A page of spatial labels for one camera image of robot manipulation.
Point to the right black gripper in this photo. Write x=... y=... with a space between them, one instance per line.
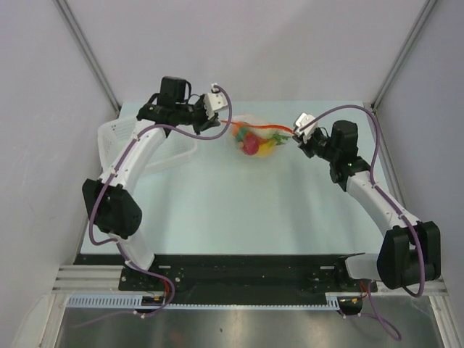
x=305 y=146

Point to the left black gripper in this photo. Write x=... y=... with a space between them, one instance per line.
x=206 y=123

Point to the green toy chili pepper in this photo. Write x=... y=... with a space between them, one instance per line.
x=240 y=132

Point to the yellow toy banana bunch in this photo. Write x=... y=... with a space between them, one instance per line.
x=266 y=149

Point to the clear zip top bag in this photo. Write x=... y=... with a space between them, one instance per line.
x=259 y=128

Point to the red toy apple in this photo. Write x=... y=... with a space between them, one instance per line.
x=250 y=145

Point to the white toy radish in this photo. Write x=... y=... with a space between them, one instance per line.
x=279 y=139

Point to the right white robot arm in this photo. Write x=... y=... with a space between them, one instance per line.
x=410 y=253

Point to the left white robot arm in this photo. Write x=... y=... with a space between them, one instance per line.
x=113 y=214

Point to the white plastic basket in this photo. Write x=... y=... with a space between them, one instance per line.
x=114 y=135

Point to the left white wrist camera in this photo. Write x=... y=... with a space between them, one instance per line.
x=215 y=101

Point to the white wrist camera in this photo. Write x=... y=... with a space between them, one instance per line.
x=304 y=127
x=215 y=101

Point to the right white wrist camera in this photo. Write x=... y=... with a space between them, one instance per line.
x=304 y=127

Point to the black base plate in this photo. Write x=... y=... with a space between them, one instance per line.
x=238 y=280

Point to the white cable duct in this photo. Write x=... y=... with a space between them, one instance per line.
x=141 y=302

